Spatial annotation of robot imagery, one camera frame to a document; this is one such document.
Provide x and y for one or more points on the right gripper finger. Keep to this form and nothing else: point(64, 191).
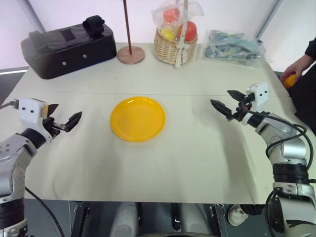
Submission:
point(237, 95)
point(222, 109)

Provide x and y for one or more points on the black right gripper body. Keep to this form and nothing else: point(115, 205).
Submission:
point(240, 112)

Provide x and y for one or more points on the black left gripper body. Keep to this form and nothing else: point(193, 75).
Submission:
point(50, 124)

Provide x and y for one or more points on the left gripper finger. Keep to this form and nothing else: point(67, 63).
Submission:
point(73, 121)
point(52, 109)

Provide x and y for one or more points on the small orange fruit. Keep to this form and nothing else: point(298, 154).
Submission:
point(290, 82)

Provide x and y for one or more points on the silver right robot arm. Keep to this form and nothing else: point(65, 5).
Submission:
point(291, 148)

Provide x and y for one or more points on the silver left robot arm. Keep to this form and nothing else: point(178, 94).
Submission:
point(14, 148)

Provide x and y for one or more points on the yellow plastic plate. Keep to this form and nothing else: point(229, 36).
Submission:
point(138, 118)

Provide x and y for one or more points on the yellow fruit in bag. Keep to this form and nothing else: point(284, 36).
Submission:
point(168, 33)

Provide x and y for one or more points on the orange fruit in bag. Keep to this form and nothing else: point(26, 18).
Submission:
point(171, 14)

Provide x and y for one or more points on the clear plastic fruit bag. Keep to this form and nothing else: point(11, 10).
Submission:
point(160, 13)

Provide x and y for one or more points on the person's bare hand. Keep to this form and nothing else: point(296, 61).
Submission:
point(297, 66)

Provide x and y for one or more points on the plastic bag of teal items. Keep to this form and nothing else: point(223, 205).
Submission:
point(229, 47)

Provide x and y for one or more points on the black padded case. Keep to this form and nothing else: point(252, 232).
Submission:
point(66, 54)

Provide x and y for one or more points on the person's black clothed body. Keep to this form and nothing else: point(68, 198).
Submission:
point(306, 98)

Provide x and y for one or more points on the red apple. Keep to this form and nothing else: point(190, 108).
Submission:
point(190, 30)

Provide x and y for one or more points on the wooden stand with round base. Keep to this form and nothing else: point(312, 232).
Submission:
point(130, 56)

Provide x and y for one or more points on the person's black sleeve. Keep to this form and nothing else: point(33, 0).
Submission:
point(311, 49)

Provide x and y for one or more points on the white tablecloth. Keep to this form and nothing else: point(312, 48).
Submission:
point(148, 168)

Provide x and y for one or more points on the white shoe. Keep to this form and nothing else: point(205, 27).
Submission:
point(237, 214)

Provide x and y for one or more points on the grey rounded robot leg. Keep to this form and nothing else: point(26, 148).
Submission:
point(124, 219)
point(197, 219)

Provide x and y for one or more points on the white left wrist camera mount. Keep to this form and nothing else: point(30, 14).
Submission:
point(29, 111)

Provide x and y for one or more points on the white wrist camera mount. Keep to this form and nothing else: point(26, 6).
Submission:
point(29, 111)
point(261, 95)

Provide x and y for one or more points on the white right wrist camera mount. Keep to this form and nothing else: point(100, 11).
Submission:
point(261, 95)

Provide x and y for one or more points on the grey window frame post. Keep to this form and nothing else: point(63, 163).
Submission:
point(39, 14)
point(269, 17)

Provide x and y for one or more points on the black table frame bar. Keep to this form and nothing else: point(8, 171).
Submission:
point(81, 219)
point(219, 219)

